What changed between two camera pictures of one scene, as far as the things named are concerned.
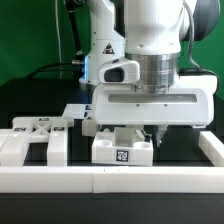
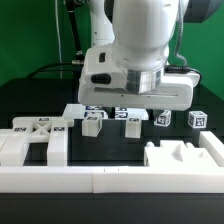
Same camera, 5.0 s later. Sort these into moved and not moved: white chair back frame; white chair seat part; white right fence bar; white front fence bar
Moved: white chair seat part
Not moved: white right fence bar; white front fence bar; white chair back frame
